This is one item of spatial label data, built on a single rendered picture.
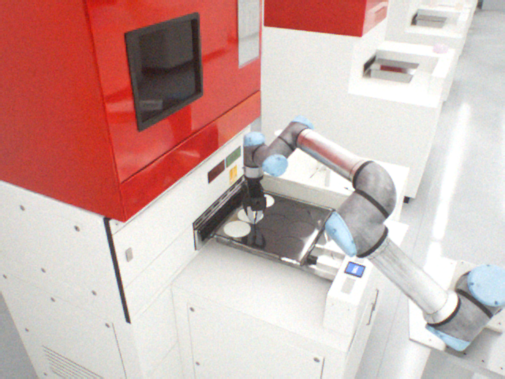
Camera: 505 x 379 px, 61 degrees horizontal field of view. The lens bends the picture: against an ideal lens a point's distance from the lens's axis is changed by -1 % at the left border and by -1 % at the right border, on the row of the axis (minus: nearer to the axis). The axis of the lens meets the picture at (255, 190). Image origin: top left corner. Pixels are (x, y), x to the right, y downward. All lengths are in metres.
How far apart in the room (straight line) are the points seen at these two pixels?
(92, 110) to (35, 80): 0.17
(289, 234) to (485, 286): 0.67
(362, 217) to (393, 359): 1.41
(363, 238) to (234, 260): 0.61
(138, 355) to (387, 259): 0.87
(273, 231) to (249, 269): 0.17
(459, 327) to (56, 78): 1.19
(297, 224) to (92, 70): 0.98
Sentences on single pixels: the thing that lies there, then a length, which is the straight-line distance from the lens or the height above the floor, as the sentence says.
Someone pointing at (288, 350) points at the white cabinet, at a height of 0.73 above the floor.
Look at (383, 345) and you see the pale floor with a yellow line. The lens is 2.50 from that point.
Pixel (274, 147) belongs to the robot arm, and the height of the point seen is 1.26.
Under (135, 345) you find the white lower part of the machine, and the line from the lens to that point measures 1.53.
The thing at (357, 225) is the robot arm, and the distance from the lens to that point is 1.14.
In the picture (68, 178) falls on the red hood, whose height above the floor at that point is 1.31.
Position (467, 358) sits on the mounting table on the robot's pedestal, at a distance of 1.47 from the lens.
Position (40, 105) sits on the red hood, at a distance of 1.17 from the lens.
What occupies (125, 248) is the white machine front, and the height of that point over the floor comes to 1.10.
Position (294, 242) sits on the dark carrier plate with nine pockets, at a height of 0.90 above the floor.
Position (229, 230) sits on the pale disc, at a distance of 1.63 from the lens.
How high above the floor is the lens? 1.89
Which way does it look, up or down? 32 degrees down
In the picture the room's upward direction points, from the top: 1 degrees clockwise
